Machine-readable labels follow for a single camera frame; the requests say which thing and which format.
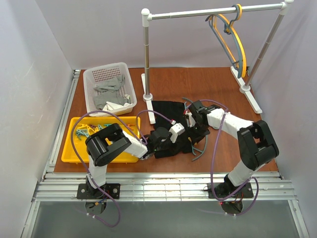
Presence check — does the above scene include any yellow clothespin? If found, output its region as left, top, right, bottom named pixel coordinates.
left=76, top=124, right=89, bottom=134

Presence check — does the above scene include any teal clothespin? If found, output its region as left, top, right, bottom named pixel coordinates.
left=75, top=129, right=90, bottom=140

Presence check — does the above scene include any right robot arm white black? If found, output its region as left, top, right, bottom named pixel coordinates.
left=184, top=100, right=279, bottom=200

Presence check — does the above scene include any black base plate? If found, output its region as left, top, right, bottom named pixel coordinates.
left=76, top=183, right=120, bottom=199
left=204, top=182, right=254, bottom=198

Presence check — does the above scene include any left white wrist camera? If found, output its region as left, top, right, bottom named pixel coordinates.
left=169, top=120, right=185, bottom=143

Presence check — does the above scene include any white cloth in basket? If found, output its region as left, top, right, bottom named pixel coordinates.
left=103, top=94, right=131, bottom=111

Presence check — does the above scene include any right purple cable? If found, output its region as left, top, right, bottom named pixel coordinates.
left=200, top=99, right=260, bottom=219

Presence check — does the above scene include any black underwear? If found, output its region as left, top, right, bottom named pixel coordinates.
left=152, top=101, right=210, bottom=159

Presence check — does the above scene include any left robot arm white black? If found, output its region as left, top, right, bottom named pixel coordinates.
left=85, top=123, right=172, bottom=198

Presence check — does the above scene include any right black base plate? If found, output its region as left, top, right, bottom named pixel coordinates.
left=204, top=182, right=254, bottom=198

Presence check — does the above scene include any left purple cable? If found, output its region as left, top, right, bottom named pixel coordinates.
left=70, top=109, right=174, bottom=228

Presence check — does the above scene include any white plastic laundry basket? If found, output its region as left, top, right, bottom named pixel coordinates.
left=83, top=62, right=137, bottom=115

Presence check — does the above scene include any yellow plastic tray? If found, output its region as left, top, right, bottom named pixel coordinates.
left=61, top=116, right=141, bottom=164

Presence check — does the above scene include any grey-blue plastic hanger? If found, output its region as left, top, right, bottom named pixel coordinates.
left=205, top=4, right=245, bottom=78

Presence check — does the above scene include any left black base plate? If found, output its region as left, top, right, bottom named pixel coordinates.
left=76, top=183, right=120, bottom=199

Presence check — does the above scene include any grey cloth in basket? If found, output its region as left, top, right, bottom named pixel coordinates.
left=93, top=75, right=125, bottom=110

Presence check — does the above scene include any teal plastic hanger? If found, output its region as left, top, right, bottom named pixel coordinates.
left=182, top=97, right=208, bottom=162

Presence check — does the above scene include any white metal clothes rack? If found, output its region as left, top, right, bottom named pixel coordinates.
left=141, top=0, right=293, bottom=124

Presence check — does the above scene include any purple cable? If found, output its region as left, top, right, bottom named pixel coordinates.
left=70, top=109, right=174, bottom=228
left=200, top=99, right=260, bottom=219

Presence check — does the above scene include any aluminium rail frame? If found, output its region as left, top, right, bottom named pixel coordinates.
left=22, top=70, right=309, bottom=238

